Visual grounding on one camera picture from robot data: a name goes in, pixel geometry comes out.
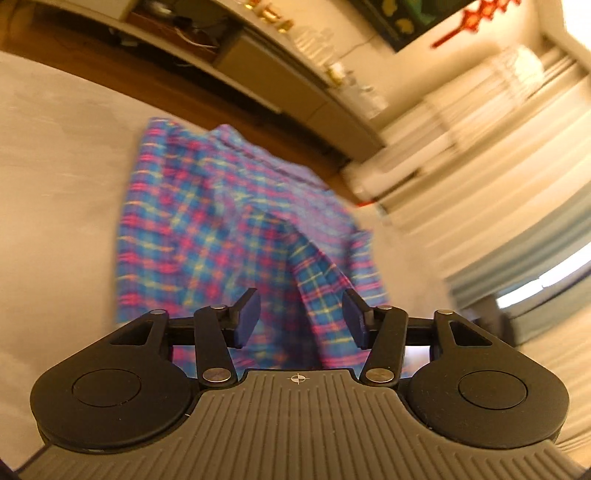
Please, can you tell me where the white storage box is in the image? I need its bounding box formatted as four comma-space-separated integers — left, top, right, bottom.
344, 74, 389, 116

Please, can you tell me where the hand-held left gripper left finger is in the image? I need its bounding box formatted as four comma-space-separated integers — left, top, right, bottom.
108, 287, 262, 387

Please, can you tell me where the cluster of glass cups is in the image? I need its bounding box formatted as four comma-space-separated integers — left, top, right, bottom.
293, 25, 335, 61

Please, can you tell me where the blue pink plaid shirt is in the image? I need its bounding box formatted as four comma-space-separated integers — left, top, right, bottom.
113, 116, 411, 379

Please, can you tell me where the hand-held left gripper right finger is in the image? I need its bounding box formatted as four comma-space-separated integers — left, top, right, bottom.
342, 288, 495, 386

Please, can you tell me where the white coiled cable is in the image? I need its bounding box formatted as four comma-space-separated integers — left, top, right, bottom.
174, 25, 218, 49

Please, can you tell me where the grey blue curtain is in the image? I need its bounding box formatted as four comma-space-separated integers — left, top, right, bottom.
445, 194, 591, 315

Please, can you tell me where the grey low media cabinet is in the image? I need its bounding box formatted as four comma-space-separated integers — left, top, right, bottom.
60, 0, 386, 162

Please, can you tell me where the wall television with patterned cover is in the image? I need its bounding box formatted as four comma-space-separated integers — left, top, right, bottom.
348, 0, 467, 54

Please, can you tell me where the large red knot ornament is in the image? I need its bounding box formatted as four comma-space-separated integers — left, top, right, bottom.
431, 0, 522, 49

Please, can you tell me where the air conditioner with lace cover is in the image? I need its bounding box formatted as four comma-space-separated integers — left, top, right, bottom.
342, 44, 548, 208

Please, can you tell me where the cream curtain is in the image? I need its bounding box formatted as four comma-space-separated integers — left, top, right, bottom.
379, 46, 591, 287

